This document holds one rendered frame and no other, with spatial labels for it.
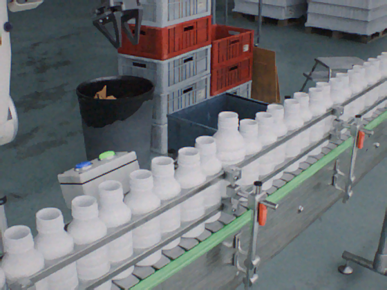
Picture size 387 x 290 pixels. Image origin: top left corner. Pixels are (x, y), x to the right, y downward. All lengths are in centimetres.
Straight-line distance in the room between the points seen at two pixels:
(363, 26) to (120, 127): 523
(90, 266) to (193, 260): 23
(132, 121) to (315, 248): 119
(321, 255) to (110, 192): 199
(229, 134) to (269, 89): 364
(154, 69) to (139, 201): 266
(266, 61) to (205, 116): 271
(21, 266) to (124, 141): 222
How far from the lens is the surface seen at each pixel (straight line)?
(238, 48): 429
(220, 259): 102
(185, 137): 165
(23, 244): 70
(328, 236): 284
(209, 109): 184
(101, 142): 291
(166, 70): 343
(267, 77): 457
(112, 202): 79
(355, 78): 147
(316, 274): 256
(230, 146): 97
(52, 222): 73
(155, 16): 336
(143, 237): 86
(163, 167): 86
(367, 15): 751
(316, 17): 781
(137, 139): 292
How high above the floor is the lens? 155
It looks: 22 degrees down
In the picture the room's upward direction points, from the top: 1 degrees clockwise
